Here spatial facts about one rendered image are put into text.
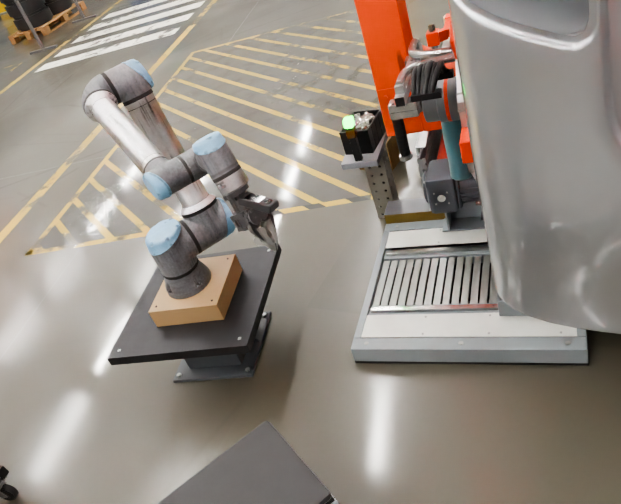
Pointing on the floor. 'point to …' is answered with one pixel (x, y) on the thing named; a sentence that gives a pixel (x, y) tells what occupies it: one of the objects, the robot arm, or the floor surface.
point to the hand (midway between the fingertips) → (275, 246)
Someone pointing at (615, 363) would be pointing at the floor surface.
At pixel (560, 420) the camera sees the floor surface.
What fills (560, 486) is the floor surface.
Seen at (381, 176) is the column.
